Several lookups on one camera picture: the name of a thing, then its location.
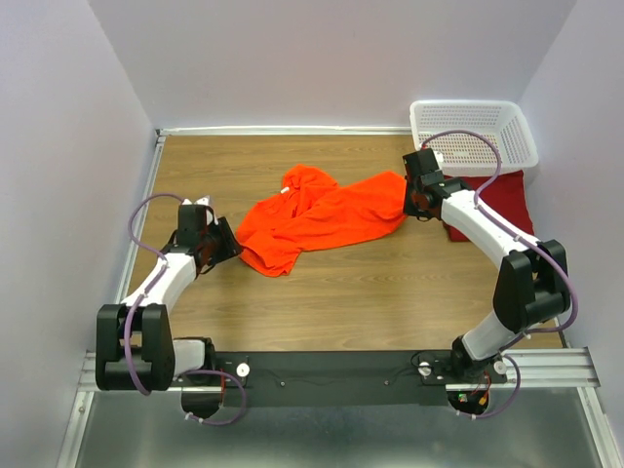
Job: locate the folded dark red t shirt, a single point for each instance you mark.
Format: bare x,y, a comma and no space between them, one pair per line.
506,195

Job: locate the aluminium rail frame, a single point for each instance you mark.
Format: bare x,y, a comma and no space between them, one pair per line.
566,373

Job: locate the orange t shirt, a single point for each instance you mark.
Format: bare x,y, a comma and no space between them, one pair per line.
313,212

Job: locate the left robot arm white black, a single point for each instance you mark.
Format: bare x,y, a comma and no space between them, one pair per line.
135,347

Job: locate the white plastic basket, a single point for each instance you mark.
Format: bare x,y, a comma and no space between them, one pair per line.
465,130

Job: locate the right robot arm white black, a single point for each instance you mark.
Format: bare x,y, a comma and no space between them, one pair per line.
532,284

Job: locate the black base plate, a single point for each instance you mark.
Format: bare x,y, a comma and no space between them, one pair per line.
250,380

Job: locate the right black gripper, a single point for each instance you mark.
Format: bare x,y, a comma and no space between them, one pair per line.
409,209

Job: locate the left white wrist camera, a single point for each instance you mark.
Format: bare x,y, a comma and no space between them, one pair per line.
206,203

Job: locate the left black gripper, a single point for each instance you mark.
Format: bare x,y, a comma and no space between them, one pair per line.
230,244

